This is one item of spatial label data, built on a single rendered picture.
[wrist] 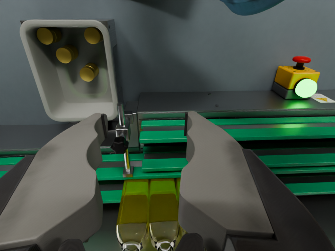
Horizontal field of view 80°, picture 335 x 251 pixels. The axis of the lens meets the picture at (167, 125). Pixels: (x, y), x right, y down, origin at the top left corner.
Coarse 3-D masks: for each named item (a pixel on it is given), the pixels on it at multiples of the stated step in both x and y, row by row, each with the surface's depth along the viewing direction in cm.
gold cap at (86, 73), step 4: (88, 64) 49; (92, 64) 49; (84, 68) 46; (88, 68) 46; (92, 68) 48; (96, 68) 50; (80, 72) 47; (84, 72) 47; (88, 72) 47; (92, 72) 47; (96, 72) 49; (80, 76) 47; (84, 76) 47; (88, 76) 47; (92, 76) 47; (84, 80) 48; (88, 80) 48
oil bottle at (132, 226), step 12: (132, 180) 44; (144, 180) 44; (132, 192) 42; (144, 192) 42; (120, 204) 39; (132, 204) 39; (144, 204) 39; (120, 216) 37; (132, 216) 37; (144, 216) 37; (120, 228) 35; (132, 228) 35; (144, 228) 35; (120, 240) 34; (132, 240) 34; (144, 240) 35
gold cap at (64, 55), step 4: (68, 44) 47; (60, 48) 44; (64, 48) 44; (68, 48) 45; (72, 48) 46; (76, 48) 48; (56, 52) 44; (60, 52) 44; (64, 52) 44; (68, 52) 44; (72, 52) 46; (76, 52) 48; (56, 56) 45; (60, 56) 45; (64, 56) 45; (68, 56) 45; (72, 56) 45; (76, 56) 48; (60, 60) 45; (64, 60) 45; (68, 60) 45; (72, 60) 47
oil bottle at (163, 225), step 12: (156, 180) 44; (168, 180) 44; (156, 192) 42; (168, 192) 41; (156, 204) 39; (168, 204) 39; (156, 216) 37; (168, 216) 37; (156, 228) 35; (168, 228) 35; (156, 240) 35; (168, 240) 34
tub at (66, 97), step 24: (24, 24) 39; (48, 24) 39; (72, 24) 39; (96, 24) 40; (24, 48) 41; (48, 48) 47; (96, 48) 48; (48, 72) 47; (72, 72) 51; (48, 96) 48; (72, 96) 54; (96, 96) 55; (72, 120) 50
